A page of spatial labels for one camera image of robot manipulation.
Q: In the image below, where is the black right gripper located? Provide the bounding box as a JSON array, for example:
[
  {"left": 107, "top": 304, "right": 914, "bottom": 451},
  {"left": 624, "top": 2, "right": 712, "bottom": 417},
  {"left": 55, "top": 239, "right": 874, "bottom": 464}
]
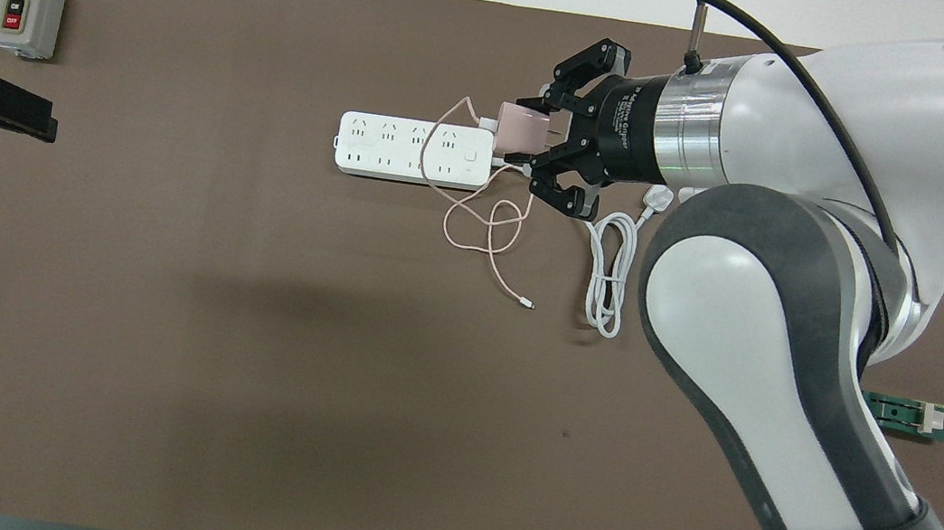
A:
[{"left": 520, "top": 31, "right": 675, "bottom": 228}]

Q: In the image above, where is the pink charger adapter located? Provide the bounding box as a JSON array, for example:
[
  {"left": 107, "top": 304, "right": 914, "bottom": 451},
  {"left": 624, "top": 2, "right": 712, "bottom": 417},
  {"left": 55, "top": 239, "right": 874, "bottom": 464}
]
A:
[{"left": 492, "top": 99, "right": 568, "bottom": 157}]

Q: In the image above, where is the pink charging cable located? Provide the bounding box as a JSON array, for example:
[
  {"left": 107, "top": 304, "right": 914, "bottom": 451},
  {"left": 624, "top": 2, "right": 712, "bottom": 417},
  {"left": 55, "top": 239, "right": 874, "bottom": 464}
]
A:
[{"left": 402, "top": 90, "right": 562, "bottom": 312}]

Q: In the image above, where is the white power strip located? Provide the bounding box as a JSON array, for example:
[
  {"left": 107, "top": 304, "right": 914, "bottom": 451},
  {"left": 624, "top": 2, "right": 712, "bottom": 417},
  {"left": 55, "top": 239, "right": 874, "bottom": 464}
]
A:
[{"left": 332, "top": 109, "right": 497, "bottom": 193}]

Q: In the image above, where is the brown table mat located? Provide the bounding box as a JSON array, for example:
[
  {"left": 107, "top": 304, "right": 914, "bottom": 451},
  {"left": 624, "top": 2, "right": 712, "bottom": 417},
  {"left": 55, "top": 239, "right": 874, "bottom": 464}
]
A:
[{"left": 0, "top": 0, "right": 944, "bottom": 530}]

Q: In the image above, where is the grey on-off switch box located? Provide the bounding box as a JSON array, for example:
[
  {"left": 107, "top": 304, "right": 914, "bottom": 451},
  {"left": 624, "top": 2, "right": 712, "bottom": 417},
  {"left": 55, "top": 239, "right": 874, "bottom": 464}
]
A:
[{"left": 0, "top": 0, "right": 66, "bottom": 63}]

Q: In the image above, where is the white power cord with plug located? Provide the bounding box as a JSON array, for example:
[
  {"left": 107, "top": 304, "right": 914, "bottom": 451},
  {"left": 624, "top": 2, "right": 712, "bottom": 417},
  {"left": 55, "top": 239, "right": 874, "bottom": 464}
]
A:
[{"left": 469, "top": 156, "right": 677, "bottom": 345}]

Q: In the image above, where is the green knife switch yellow base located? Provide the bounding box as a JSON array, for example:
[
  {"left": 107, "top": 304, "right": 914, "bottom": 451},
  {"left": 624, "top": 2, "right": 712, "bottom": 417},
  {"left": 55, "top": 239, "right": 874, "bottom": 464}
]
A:
[{"left": 860, "top": 390, "right": 944, "bottom": 447}]

